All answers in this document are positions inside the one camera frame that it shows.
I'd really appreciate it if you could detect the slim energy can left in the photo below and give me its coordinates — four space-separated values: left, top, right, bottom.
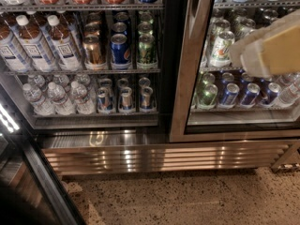
97 87 115 113

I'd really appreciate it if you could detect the water bottle right fridge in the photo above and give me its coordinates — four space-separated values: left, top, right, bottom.
276 79 300 108

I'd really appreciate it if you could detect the glass fridge door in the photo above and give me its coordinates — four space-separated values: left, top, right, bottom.
0 92 86 225
170 0 300 143

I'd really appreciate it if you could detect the green can lower right fridge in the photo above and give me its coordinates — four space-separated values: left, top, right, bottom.
197 83 218 109

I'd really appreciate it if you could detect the tea bottle white label middle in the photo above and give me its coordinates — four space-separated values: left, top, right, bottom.
16 15 57 72

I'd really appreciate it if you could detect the blue can lower left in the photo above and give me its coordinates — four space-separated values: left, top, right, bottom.
218 82 240 108

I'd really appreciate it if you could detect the tea bottle white label left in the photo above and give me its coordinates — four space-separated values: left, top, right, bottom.
0 22 32 72

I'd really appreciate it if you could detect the water bottle right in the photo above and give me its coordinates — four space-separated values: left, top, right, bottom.
71 81 96 114

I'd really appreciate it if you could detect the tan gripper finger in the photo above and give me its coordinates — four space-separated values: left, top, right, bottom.
229 8 300 68
240 23 300 78

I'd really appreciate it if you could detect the blue can lower far right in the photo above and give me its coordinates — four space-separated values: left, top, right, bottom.
260 82 281 108

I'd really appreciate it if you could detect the slim energy can middle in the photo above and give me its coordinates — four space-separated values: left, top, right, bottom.
118 86 135 113

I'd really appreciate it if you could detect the water bottle middle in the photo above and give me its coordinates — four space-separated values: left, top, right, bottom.
48 82 75 115

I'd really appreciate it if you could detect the slim energy can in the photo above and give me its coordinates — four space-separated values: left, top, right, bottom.
118 86 135 113
97 87 115 113
140 86 154 112

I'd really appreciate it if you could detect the white 7up can left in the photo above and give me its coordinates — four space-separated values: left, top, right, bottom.
209 31 235 68

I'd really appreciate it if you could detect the gold soda can front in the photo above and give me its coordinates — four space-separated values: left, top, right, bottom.
82 35 108 70

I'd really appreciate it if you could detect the tea bottle white label right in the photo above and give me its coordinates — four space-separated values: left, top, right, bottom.
47 15 82 71

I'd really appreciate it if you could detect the tea bottle white label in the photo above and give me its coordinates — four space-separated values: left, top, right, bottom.
16 15 57 72
47 15 82 71
0 22 32 72

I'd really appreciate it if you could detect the water bottle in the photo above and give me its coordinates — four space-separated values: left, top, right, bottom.
71 81 96 114
48 82 75 115
22 83 54 116

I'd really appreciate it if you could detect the green soda can front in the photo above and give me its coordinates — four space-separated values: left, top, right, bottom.
137 34 158 68

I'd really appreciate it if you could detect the water bottle left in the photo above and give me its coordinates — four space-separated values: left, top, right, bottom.
22 83 54 116

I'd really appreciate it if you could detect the slim energy can right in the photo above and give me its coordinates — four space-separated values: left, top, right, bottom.
140 86 154 112

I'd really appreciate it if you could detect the blue pepsi can front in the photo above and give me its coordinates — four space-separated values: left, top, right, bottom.
110 34 131 70

